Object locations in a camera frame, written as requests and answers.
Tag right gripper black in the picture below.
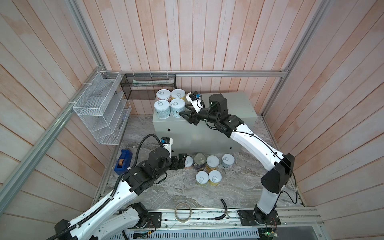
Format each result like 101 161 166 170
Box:
179 104 219 127

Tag blue can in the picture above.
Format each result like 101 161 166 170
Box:
170 99 186 118

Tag yellow labelled can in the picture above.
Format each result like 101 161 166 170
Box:
171 89 186 101

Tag green can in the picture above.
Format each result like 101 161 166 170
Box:
196 171 209 186

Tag teal labelled can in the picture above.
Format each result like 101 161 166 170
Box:
154 100 171 120

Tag pink labelled can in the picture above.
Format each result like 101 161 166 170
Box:
156 89 171 102

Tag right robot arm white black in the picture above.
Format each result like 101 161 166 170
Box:
180 91 295 225

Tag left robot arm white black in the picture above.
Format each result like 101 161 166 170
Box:
50 134 187 240

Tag blue tape dispenser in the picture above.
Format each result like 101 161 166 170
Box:
114 150 133 175

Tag grey metal cabinet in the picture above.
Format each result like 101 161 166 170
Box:
153 93 257 156

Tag open-top dark metal can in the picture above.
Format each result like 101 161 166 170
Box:
194 153 206 171

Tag yellow can back row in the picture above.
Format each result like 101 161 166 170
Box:
206 155 220 172

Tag black mesh basket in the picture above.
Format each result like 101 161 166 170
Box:
120 74 177 101

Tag black pliers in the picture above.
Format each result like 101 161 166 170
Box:
214 199 231 221

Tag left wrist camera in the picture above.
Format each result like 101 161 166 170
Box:
161 137 173 157

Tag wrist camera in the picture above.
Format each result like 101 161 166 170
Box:
161 137 173 157
186 91 205 114

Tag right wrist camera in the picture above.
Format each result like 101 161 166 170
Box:
186 91 205 114

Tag coiled wire ring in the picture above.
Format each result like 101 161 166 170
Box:
174 202 193 223

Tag white wire mesh shelf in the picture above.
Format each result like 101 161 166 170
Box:
73 72 132 145

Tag horizontal aluminium wall rail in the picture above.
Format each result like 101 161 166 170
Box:
118 70 287 78

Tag left aluminium wall rail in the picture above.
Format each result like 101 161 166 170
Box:
1 66 105 215

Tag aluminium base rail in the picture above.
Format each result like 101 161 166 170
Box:
104 206 325 240

